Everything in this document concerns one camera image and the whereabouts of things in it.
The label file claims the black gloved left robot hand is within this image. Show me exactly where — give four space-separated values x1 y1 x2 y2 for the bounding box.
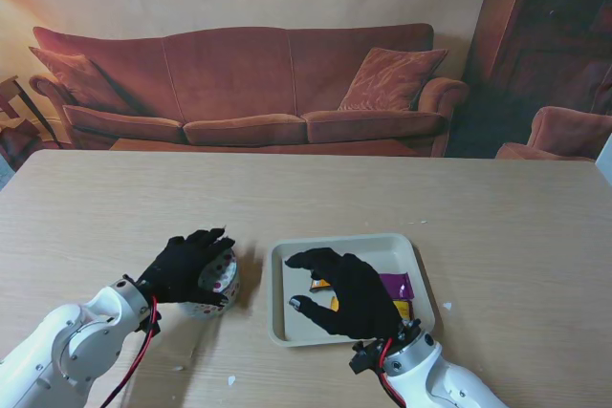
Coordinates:
137 228 236 307

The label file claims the red brown sofa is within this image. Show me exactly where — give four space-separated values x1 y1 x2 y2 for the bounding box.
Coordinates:
29 23 470 159

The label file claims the wooden side chair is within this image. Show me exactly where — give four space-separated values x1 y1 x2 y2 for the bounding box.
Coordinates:
0 75 63 161

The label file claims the plain purple cookie packet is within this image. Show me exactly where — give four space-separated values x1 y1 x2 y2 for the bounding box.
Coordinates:
379 271 413 300

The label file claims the patterned red sofa cushion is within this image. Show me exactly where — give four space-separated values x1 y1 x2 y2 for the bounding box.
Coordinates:
338 47 449 112

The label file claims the round polka dot box lid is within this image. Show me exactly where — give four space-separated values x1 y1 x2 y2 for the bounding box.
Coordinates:
198 241 239 295

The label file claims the red black left arm cable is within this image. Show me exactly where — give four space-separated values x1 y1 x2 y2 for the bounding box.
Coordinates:
98 295 160 408

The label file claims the round polka dot cookie box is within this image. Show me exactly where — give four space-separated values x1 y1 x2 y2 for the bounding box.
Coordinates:
179 273 240 318

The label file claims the purple cookie packet yellow print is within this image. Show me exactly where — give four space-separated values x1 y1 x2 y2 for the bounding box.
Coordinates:
391 299 414 321

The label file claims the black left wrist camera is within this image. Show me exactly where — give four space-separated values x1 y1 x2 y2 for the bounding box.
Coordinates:
136 310 163 335

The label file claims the dark wooden cabinet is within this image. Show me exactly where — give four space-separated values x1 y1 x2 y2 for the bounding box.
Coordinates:
470 0 612 113

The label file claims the plain red sofa cushion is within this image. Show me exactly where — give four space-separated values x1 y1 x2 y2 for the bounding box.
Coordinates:
29 47 130 111

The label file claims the beige rectangular tray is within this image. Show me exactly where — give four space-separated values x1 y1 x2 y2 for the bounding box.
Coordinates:
267 232 436 349

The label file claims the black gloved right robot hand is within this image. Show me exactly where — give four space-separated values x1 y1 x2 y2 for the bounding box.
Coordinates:
284 247 402 341

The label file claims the red brown armchair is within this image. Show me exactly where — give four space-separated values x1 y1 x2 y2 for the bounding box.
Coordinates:
494 105 612 161

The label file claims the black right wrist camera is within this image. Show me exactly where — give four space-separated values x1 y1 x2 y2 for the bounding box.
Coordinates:
350 339 386 375

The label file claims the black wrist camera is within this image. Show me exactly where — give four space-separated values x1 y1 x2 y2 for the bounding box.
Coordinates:
350 339 386 375
136 310 163 335

